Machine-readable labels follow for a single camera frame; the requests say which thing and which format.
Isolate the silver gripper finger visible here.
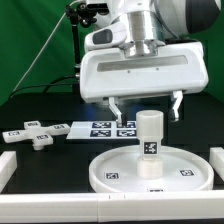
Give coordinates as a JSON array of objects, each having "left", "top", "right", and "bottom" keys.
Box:
[
  {"left": 170, "top": 91, "right": 183, "bottom": 122},
  {"left": 108, "top": 97, "right": 123, "bottom": 127}
]

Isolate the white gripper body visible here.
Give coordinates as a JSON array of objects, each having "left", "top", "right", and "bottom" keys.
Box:
[{"left": 80, "top": 42, "right": 208, "bottom": 103}]

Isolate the white round table top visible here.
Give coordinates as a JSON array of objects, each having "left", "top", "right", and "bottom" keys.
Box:
[{"left": 89, "top": 145, "right": 214, "bottom": 193}]

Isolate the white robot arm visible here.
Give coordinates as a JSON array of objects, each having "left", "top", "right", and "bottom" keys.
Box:
[{"left": 80, "top": 0, "right": 221, "bottom": 126}]

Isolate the white marker sheet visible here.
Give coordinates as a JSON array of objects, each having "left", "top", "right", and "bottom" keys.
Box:
[{"left": 67, "top": 121, "right": 136, "bottom": 140}]

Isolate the white right fence block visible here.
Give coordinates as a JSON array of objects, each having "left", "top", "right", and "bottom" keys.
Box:
[{"left": 209, "top": 147, "right": 224, "bottom": 181}]

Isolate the white fence block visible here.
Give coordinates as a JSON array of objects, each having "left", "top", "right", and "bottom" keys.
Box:
[
  {"left": 209, "top": 147, "right": 224, "bottom": 181},
  {"left": 0, "top": 151, "right": 17, "bottom": 193}
]

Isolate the white cross-shaped table base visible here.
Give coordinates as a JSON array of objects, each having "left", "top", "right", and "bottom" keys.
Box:
[{"left": 2, "top": 121, "right": 70, "bottom": 150}]

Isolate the white front fence bar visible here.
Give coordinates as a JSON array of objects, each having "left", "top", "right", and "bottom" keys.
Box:
[{"left": 0, "top": 190, "right": 224, "bottom": 223}]

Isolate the white left fence block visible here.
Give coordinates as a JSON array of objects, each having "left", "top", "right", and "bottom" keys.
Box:
[{"left": 0, "top": 151, "right": 17, "bottom": 193}]

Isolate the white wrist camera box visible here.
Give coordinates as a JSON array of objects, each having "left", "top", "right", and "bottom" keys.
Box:
[{"left": 84, "top": 22, "right": 127, "bottom": 52}]

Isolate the black cable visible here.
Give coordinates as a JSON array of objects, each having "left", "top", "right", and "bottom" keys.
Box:
[{"left": 9, "top": 75, "right": 81, "bottom": 100}]

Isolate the black camera stand pole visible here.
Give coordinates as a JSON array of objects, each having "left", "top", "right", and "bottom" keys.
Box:
[{"left": 66, "top": 2, "right": 96, "bottom": 93}]

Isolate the white cable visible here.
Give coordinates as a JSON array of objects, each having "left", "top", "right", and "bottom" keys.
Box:
[{"left": 11, "top": 0, "right": 88, "bottom": 93}]

